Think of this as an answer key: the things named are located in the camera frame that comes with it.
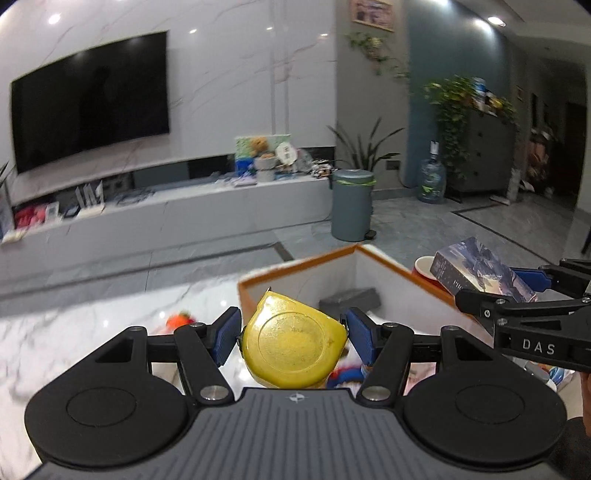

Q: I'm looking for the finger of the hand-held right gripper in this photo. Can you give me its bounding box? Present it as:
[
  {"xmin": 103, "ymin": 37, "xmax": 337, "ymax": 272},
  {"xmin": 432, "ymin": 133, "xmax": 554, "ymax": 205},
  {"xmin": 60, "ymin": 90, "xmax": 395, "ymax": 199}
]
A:
[
  {"xmin": 510, "ymin": 258, "xmax": 591, "ymax": 295},
  {"xmin": 454, "ymin": 287, "xmax": 591, "ymax": 334}
]

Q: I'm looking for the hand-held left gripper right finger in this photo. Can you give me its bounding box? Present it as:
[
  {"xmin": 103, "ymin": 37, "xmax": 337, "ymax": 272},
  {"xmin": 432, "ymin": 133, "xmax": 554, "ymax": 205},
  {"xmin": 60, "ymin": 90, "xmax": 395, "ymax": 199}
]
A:
[{"xmin": 340, "ymin": 307, "xmax": 493, "ymax": 402}]

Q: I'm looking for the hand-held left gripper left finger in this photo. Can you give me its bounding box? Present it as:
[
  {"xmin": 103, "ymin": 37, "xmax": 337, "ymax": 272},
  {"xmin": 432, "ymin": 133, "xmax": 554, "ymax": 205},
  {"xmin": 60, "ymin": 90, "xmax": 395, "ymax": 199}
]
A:
[{"xmin": 95, "ymin": 305, "xmax": 243, "ymax": 404}]

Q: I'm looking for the dark illustrated book box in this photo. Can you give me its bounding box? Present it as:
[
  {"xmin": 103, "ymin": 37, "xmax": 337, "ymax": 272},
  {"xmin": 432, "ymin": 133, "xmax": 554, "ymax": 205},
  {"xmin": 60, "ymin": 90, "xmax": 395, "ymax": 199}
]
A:
[{"xmin": 429, "ymin": 237, "xmax": 539, "ymax": 304}]

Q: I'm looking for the yellow tape measure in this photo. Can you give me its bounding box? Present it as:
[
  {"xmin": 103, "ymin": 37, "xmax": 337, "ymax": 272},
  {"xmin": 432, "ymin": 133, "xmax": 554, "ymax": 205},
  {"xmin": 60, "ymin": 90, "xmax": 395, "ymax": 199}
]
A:
[{"xmin": 239, "ymin": 288, "xmax": 350, "ymax": 389}]

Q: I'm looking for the orange-rimmed white storage box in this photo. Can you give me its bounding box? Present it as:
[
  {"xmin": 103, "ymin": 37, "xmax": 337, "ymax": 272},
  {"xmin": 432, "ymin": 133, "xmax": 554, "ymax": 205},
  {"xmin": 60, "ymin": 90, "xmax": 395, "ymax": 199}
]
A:
[{"xmin": 237, "ymin": 244, "xmax": 462, "ymax": 393}]

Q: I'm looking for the person's right hand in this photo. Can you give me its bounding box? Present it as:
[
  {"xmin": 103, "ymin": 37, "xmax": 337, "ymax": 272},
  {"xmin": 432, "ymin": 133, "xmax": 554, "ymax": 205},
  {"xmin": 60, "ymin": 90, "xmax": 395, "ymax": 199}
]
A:
[{"xmin": 578, "ymin": 370, "xmax": 591, "ymax": 439}]

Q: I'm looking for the white plastic container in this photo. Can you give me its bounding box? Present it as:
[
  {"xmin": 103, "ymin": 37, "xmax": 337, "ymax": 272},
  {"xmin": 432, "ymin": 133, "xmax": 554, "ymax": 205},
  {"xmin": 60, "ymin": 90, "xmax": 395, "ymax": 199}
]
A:
[{"xmin": 523, "ymin": 359, "xmax": 578, "ymax": 394}]

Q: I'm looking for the orange plush toy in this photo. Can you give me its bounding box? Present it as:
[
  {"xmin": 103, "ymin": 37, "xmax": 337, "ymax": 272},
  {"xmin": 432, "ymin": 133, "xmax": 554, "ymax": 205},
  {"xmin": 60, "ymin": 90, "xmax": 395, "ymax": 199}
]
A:
[{"xmin": 165, "ymin": 311, "xmax": 198, "ymax": 332}]

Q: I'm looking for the red cup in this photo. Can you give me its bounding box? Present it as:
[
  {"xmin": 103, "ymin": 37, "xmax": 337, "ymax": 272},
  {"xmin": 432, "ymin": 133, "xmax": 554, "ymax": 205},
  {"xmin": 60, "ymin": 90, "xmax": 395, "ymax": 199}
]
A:
[{"xmin": 412, "ymin": 255, "xmax": 456, "ymax": 295}]

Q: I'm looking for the person's dark clothing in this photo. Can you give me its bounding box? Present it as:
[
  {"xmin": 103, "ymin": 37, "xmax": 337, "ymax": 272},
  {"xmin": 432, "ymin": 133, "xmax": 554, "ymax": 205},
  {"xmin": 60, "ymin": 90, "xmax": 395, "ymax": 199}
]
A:
[{"xmin": 549, "ymin": 414, "xmax": 591, "ymax": 480}]

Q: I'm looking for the white marble TV console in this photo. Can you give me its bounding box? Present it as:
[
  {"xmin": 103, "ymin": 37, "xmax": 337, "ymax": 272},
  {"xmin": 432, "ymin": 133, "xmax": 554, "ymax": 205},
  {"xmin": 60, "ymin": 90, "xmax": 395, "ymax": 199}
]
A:
[{"xmin": 0, "ymin": 172, "xmax": 334, "ymax": 278}]

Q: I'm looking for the grey pedal trash bin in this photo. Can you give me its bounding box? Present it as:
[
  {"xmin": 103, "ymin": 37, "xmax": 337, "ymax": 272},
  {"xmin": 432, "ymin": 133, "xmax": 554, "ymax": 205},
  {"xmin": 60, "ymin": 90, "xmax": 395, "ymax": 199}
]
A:
[{"xmin": 329, "ymin": 169, "xmax": 378, "ymax": 243}]

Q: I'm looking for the grey chest of drawers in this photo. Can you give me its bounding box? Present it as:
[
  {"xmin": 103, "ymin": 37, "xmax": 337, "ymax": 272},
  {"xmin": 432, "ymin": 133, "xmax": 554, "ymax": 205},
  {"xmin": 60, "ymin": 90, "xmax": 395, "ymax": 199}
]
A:
[{"xmin": 450, "ymin": 110, "xmax": 519, "ymax": 195}]

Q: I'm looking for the large water jug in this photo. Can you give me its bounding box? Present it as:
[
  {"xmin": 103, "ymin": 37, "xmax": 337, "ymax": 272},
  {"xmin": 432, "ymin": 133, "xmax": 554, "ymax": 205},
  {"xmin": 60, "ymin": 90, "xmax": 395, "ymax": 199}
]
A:
[{"xmin": 417, "ymin": 140, "xmax": 448, "ymax": 205}]

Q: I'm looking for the grey round tin stack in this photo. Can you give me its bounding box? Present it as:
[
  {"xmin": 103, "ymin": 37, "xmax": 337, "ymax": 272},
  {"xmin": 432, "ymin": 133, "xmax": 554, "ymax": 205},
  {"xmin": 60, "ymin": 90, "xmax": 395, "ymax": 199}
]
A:
[{"xmin": 253, "ymin": 156, "xmax": 278, "ymax": 184}]

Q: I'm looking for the long-leaf potted plant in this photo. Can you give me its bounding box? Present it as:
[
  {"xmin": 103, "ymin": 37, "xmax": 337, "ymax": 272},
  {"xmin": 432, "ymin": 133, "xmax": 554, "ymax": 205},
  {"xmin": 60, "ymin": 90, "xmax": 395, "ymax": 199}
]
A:
[{"xmin": 325, "ymin": 117, "xmax": 403, "ymax": 174}]

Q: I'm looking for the white router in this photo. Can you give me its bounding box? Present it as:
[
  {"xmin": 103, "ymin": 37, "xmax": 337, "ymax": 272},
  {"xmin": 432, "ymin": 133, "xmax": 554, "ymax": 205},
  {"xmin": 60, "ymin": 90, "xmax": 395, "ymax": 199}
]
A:
[{"xmin": 73, "ymin": 180, "xmax": 105, "ymax": 217}]

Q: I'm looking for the trailing pothos plant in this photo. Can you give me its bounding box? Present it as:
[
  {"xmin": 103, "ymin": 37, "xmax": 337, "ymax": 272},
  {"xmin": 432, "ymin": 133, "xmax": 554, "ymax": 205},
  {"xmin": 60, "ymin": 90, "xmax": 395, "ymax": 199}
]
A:
[{"xmin": 422, "ymin": 76, "xmax": 519, "ymax": 177}]

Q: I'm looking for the green white printed board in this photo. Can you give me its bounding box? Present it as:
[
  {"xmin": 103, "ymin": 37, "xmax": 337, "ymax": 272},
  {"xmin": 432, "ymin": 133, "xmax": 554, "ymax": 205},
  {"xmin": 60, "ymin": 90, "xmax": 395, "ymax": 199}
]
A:
[{"xmin": 234, "ymin": 133, "xmax": 293, "ymax": 160}]

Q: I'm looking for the red pink gift box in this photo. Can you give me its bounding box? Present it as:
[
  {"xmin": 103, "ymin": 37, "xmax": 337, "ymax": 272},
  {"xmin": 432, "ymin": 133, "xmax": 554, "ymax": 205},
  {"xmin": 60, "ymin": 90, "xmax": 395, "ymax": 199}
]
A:
[{"xmin": 13, "ymin": 205, "xmax": 47, "ymax": 227}]

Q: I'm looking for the black television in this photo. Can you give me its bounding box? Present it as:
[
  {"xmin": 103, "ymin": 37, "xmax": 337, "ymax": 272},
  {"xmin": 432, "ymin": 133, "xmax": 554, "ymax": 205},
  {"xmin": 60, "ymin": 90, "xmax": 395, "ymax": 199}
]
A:
[{"xmin": 10, "ymin": 31, "xmax": 171, "ymax": 175}]

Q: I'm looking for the hanging green vine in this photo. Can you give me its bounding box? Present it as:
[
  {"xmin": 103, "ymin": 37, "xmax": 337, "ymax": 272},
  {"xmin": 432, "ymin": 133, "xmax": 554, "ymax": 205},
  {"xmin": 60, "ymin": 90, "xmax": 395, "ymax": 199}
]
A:
[{"xmin": 346, "ymin": 31, "xmax": 410, "ymax": 82}]

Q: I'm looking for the wooden framed wall picture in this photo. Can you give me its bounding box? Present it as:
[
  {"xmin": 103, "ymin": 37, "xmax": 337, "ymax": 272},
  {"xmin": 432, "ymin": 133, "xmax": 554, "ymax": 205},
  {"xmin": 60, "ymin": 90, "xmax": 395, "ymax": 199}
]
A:
[{"xmin": 350, "ymin": 0, "xmax": 396, "ymax": 32}]

